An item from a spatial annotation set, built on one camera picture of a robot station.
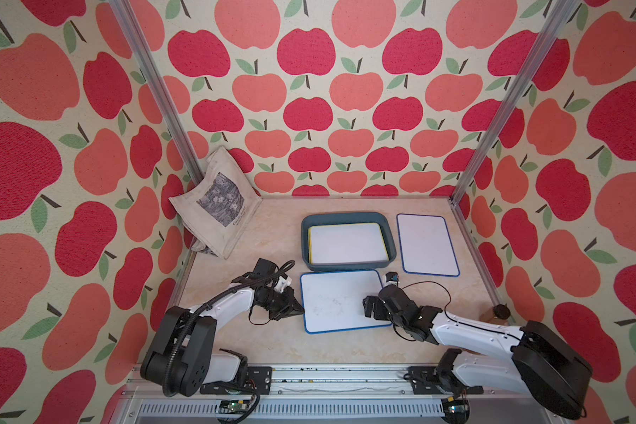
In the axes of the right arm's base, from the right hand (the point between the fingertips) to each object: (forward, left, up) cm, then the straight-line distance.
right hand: (372, 308), depth 88 cm
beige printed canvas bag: (+29, +63, +10) cm, 70 cm away
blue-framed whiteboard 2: (+29, -22, 0) cm, 36 cm away
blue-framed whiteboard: (+1, +14, +1) cm, 14 cm away
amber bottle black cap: (0, -38, +8) cm, 38 cm away
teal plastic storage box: (+38, +9, +2) cm, 39 cm away
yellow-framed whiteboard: (+26, +9, 0) cm, 28 cm away
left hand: (-6, +22, +5) cm, 23 cm away
